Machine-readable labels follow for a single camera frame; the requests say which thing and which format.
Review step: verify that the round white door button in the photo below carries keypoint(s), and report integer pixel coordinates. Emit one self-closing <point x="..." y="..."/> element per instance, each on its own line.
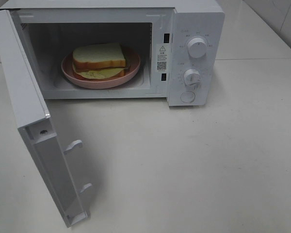
<point x="187" y="97"/>

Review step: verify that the toast sandwich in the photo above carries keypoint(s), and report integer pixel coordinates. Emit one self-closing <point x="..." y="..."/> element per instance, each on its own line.
<point x="99" y="61"/>

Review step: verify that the pink round plate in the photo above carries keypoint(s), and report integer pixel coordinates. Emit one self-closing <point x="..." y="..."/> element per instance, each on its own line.
<point x="82" y="79"/>

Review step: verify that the white microwave door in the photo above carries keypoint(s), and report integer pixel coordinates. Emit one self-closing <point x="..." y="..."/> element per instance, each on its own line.
<point x="33" y="119"/>

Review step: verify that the lower white timer knob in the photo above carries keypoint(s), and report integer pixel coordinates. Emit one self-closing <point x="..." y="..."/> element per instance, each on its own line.
<point x="191" y="77"/>

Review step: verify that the white warning label sticker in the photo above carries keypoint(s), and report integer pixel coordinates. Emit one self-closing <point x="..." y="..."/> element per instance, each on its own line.
<point x="162" y="57"/>

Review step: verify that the white microwave oven body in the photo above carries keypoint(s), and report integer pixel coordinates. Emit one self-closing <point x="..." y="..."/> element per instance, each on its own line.
<point x="57" y="27"/>

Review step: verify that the upper white power knob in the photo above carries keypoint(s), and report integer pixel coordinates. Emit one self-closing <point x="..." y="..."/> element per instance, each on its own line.
<point x="197" y="47"/>

